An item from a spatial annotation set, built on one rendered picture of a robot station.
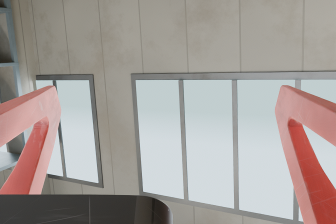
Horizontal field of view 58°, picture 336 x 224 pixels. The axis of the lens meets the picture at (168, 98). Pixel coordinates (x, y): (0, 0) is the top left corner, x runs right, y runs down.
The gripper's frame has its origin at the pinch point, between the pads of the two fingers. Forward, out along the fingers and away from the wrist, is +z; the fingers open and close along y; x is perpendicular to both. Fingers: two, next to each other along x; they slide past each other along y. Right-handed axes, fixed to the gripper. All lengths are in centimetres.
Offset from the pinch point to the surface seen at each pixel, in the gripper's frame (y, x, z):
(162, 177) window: 5, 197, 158
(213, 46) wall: -33, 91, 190
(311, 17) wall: -89, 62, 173
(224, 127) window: -42, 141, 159
